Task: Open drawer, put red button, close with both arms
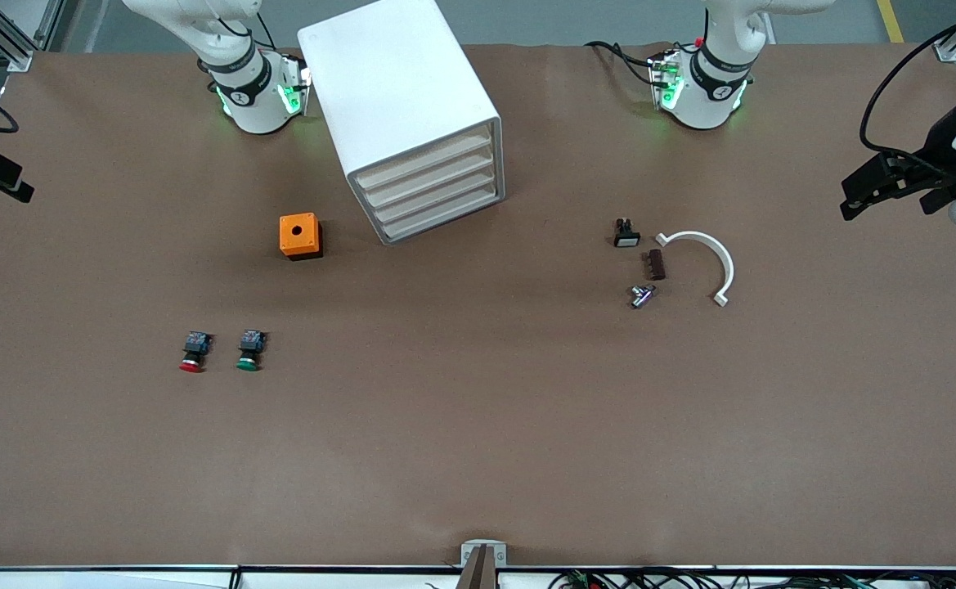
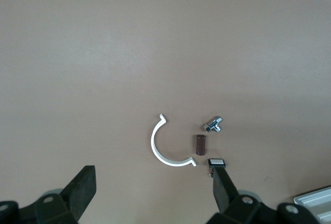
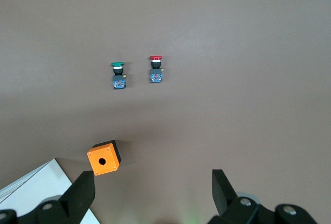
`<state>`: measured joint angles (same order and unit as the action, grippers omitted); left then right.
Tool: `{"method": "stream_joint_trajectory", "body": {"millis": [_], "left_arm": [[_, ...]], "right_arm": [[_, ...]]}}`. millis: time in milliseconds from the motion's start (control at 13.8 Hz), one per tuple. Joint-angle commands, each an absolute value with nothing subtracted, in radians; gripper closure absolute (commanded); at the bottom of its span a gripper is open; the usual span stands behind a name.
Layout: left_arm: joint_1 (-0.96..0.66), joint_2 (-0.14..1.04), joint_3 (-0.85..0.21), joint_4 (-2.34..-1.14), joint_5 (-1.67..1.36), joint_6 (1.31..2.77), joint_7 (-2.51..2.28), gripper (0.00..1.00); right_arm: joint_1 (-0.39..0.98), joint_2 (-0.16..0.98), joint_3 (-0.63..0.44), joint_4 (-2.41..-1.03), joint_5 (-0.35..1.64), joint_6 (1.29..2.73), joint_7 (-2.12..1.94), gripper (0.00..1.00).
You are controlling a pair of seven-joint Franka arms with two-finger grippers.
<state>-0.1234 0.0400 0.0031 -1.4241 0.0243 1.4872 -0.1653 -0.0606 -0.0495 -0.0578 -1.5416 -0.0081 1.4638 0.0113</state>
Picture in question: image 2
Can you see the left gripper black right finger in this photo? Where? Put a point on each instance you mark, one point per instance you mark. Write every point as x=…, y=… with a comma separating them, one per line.
x=223, y=190

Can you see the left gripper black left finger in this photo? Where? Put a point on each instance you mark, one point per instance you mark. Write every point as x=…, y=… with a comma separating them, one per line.
x=80, y=190

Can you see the white drawer cabinet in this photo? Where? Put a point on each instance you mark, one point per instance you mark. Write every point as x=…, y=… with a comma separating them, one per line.
x=315, y=200

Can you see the brown cylinder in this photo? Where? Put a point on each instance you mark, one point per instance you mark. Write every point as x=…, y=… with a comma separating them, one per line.
x=199, y=145

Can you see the chrome pipe fitting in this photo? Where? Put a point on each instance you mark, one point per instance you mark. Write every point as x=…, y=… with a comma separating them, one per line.
x=213, y=124

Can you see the brown table cover sheet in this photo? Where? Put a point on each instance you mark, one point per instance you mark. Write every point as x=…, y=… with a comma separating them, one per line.
x=129, y=53

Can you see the white square push button switch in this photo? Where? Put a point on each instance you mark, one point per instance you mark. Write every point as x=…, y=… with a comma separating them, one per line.
x=216, y=162

